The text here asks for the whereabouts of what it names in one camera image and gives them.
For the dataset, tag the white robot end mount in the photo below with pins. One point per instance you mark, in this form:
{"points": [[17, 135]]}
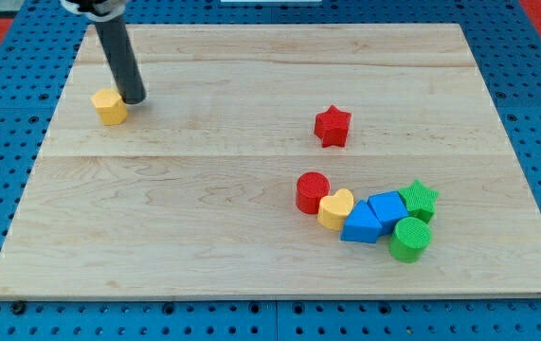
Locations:
{"points": [[96, 10]]}

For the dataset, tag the red star block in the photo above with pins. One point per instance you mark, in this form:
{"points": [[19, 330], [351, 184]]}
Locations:
{"points": [[332, 127]]}

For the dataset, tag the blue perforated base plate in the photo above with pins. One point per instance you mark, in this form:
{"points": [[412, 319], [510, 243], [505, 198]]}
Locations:
{"points": [[35, 59]]}

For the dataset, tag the green cylinder block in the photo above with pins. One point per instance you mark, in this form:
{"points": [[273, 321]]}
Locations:
{"points": [[409, 239]]}

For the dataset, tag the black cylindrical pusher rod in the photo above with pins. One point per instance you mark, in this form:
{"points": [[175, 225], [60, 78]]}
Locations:
{"points": [[119, 54]]}

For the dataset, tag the yellow heart block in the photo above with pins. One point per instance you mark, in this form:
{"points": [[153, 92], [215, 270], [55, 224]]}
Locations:
{"points": [[335, 209]]}

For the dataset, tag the blue triangle block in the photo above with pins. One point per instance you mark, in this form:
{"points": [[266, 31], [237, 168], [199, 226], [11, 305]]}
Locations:
{"points": [[361, 225]]}

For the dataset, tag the yellow hexagon block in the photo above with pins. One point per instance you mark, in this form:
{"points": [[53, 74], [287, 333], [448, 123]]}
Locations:
{"points": [[109, 106]]}

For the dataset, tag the red cylinder block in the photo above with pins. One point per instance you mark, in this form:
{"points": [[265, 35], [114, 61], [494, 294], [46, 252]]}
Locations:
{"points": [[311, 187]]}

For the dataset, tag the blue cube block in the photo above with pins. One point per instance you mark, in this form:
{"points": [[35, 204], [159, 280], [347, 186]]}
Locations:
{"points": [[389, 209]]}

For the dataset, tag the light wooden board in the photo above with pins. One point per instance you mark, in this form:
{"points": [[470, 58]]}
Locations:
{"points": [[193, 196]]}

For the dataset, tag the green star block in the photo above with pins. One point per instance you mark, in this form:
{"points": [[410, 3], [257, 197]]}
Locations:
{"points": [[419, 200]]}

